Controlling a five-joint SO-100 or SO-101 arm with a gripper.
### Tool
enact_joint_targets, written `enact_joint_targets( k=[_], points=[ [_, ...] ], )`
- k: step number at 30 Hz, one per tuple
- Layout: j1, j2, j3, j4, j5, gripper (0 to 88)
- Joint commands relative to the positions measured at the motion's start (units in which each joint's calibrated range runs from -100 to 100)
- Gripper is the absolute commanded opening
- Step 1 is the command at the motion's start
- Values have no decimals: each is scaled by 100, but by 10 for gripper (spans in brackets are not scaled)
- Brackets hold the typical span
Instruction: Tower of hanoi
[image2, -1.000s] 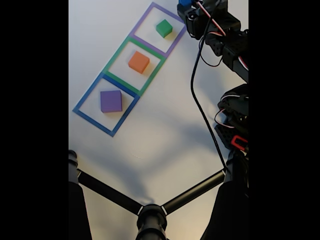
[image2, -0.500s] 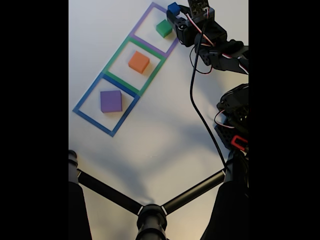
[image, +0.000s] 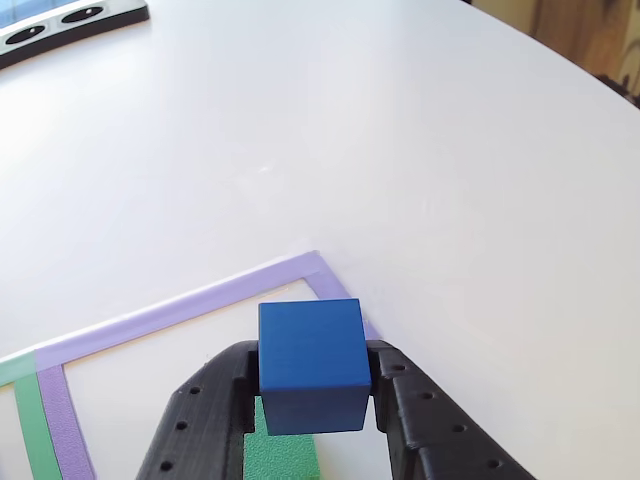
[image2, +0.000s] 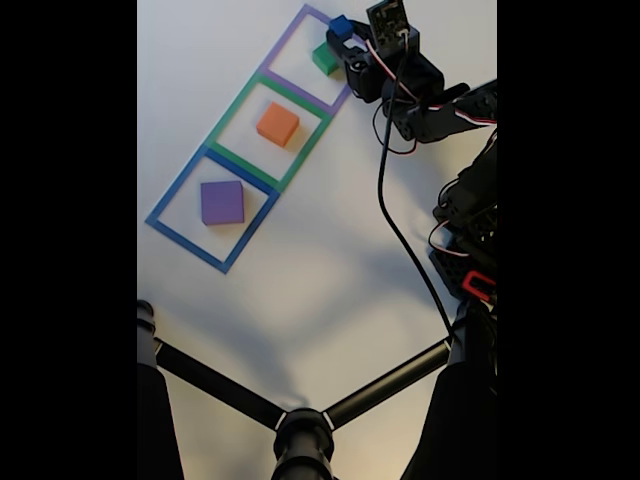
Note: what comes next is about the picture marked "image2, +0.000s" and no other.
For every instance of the small blue cube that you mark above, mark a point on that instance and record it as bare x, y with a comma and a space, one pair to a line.
339, 25

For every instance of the green cube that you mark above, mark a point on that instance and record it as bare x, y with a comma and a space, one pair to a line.
324, 59

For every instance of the orange block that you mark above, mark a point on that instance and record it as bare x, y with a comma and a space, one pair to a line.
277, 124

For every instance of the purple block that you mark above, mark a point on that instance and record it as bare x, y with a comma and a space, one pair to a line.
222, 201

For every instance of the purple tape square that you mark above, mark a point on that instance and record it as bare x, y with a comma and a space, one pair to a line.
295, 89

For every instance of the green tape square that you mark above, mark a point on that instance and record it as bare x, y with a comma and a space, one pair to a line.
245, 167

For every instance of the red clamp part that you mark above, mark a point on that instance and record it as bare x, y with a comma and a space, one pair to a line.
467, 282

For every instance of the blue tape square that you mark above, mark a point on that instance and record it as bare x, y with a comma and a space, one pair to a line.
185, 246

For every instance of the black tripod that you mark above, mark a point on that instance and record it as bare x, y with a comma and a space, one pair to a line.
302, 440

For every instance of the gripper camera circuit board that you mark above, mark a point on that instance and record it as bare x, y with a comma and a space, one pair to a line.
392, 25

